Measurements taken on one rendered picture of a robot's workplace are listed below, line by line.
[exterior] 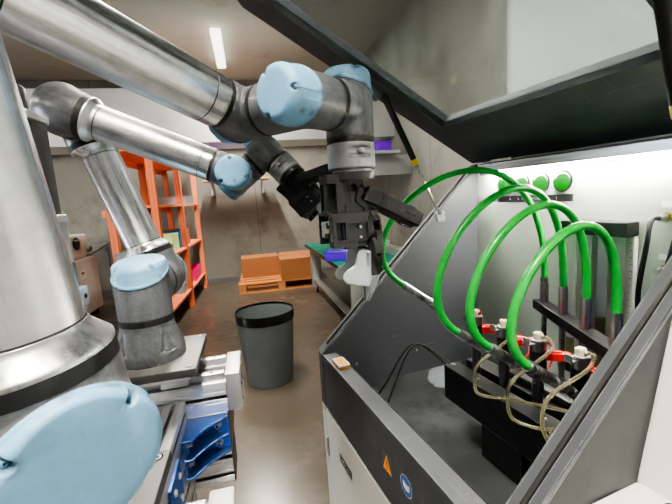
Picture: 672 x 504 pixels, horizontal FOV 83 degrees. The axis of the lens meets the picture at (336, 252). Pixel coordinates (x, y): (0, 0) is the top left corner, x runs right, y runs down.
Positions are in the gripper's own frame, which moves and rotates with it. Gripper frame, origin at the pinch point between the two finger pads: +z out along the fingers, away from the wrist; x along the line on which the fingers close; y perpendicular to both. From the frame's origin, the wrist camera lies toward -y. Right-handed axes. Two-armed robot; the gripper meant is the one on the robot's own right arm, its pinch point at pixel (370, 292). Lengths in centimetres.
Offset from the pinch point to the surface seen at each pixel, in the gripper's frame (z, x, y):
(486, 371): 23.7, -6.1, -29.9
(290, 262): 79, -510, -107
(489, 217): -7, -34, -57
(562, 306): 9.5, 0.8, -43.9
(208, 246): 55, -641, 6
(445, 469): 26.5, 11.9, -5.6
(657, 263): 0, 11, -56
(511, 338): 5.2, 16.7, -13.8
